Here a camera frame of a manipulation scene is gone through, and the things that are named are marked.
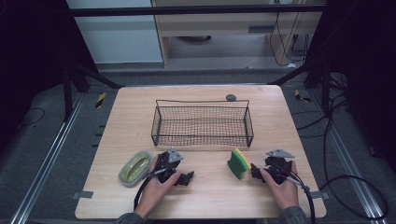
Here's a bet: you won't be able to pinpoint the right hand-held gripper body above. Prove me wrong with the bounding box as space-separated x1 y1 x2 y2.
263 148 295 185

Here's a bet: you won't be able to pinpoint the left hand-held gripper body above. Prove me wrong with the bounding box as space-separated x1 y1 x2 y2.
153 147 185 184

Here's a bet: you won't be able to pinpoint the yellow and green sponge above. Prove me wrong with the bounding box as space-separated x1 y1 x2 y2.
226 147 252 181

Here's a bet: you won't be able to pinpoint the green soap dish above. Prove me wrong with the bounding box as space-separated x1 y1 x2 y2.
118 150 154 189

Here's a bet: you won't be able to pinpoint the black wire basket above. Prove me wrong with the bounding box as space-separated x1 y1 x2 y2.
150 98 255 148

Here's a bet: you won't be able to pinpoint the person's right hand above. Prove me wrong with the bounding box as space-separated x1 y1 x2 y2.
259 160 301 212

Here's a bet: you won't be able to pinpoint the person's left hand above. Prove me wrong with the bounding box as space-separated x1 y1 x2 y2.
134 154 182 219

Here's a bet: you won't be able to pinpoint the black and yellow tape strip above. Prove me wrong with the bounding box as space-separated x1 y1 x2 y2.
293 89 313 104
94 91 107 109

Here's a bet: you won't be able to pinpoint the black metal stand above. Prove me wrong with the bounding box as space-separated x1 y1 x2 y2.
60 57 126 123
267 57 347 117

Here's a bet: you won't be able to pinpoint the white cabinet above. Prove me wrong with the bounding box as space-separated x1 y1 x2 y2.
65 0 164 65

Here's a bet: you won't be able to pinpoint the black curtain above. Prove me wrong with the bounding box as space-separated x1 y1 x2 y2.
306 0 396 175
0 0 97 153

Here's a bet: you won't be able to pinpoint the black horizontal bar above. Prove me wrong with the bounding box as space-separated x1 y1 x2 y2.
69 4 327 19

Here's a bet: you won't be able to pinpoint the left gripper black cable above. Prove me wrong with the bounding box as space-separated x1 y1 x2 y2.
133 167 169 212

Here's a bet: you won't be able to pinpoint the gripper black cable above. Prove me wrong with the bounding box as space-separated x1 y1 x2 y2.
133 167 169 212
279 173 318 224

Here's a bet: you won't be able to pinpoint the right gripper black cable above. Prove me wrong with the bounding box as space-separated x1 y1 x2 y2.
279 173 318 224

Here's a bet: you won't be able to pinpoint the grey table bracket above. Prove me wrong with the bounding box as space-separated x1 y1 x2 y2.
71 189 94 201
309 189 331 201

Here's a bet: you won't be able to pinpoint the black floor cables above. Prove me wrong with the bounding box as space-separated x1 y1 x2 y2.
290 106 332 140

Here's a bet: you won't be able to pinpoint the aluminium floor rail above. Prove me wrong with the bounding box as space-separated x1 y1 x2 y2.
8 92 86 224
310 90 389 224

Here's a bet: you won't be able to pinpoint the black looped floor cable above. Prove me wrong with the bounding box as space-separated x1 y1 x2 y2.
319 92 390 221

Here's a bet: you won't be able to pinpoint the black hanging desk cables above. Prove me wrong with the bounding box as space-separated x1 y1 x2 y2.
268 11 310 68

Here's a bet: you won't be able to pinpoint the thin black floor cable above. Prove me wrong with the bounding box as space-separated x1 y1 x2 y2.
18 106 47 129

